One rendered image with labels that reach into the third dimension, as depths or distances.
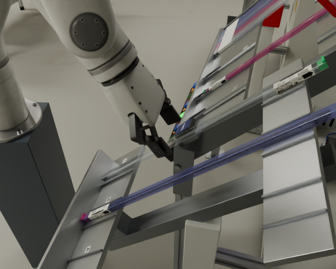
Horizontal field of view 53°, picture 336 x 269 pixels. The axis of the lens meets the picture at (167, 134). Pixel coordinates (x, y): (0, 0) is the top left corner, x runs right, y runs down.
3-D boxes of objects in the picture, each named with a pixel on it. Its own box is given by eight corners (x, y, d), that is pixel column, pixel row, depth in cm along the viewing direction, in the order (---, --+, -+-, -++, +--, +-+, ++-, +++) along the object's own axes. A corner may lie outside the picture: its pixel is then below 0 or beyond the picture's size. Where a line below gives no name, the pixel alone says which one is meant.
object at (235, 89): (188, 148, 86) (179, 140, 85) (229, 36, 133) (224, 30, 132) (248, 114, 74) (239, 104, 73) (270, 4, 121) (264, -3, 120)
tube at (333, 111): (86, 223, 68) (81, 220, 67) (88, 217, 69) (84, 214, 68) (343, 115, 39) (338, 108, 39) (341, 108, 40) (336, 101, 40)
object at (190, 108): (192, 156, 87) (172, 139, 85) (231, 42, 134) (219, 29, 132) (195, 155, 87) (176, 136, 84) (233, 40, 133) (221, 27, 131)
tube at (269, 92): (328, 62, 48) (324, 56, 48) (329, 67, 47) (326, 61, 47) (106, 176, 77) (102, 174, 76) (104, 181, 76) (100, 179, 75)
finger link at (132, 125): (131, 96, 58) (149, 118, 61) (119, 127, 52) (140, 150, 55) (137, 94, 57) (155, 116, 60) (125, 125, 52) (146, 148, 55)
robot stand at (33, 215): (32, 268, 135) (-40, 141, 88) (46, 228, 149) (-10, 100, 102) (76, 270, 135) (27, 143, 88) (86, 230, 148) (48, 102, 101)
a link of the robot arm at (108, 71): (98, 50, 59) (109, 64, 61) (79, 77, 53) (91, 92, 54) (135, 30, 55) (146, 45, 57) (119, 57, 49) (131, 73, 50)
